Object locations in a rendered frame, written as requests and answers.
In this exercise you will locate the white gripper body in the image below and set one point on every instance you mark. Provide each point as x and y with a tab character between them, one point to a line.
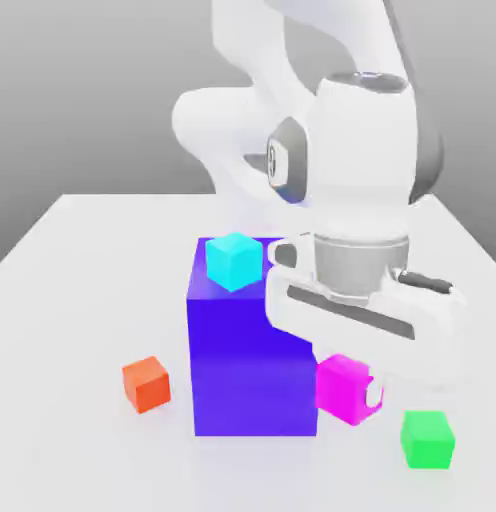
432	316

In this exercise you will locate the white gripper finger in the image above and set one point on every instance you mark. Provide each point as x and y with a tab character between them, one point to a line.
374	394

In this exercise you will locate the small magenta cube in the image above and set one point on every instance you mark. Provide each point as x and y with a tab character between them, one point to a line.
340	388

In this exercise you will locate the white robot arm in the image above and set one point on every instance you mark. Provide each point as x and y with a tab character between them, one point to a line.
364	152

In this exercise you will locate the small green cube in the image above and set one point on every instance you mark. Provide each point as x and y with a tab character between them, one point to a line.
428	442

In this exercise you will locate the small cyan cube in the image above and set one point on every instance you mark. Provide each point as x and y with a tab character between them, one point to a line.
232	260

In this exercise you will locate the small orange cube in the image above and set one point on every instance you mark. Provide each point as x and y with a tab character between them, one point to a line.
146	386

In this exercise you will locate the large blue box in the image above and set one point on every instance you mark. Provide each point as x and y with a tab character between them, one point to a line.
248	368

